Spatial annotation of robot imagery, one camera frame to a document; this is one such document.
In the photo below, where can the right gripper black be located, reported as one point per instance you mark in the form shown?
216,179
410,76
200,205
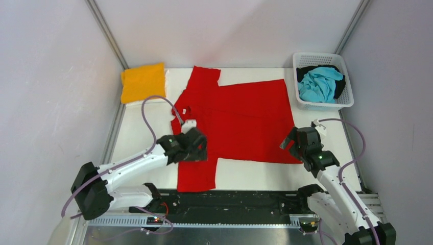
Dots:
290,136

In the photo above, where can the red t-shirt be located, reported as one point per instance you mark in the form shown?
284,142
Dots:
245,121

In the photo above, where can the folded orange t-shirt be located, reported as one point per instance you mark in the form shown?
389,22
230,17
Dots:
141,82

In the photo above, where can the folded white t-shirt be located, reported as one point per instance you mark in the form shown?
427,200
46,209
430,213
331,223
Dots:
157,100

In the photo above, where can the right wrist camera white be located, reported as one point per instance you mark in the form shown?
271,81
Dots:
318,125

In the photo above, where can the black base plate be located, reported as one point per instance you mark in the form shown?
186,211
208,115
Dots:
230,207

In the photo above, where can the light blue t-shirt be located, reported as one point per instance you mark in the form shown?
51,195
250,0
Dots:
319,84

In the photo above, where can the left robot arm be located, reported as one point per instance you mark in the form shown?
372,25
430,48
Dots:
98,189

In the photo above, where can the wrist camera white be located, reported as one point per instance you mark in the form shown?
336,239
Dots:
188,125
318,125

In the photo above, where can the right controller board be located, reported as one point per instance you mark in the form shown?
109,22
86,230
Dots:
310,227

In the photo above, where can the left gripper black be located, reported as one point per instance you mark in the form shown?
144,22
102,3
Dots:
199,154

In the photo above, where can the controller board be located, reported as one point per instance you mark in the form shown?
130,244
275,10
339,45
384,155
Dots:
310,227
153,220

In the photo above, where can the aluminium frame rail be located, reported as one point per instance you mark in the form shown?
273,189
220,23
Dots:
296,223

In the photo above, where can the left controller board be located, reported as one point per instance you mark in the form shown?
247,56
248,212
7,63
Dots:
153,220

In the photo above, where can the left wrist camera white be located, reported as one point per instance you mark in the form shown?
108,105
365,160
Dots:
188,125

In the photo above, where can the white plastic basket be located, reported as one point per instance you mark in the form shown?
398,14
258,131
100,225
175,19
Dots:
305,59

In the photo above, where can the black t-shirt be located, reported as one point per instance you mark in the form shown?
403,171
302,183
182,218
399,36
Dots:
340,86

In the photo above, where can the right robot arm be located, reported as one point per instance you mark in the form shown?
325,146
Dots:
333,200

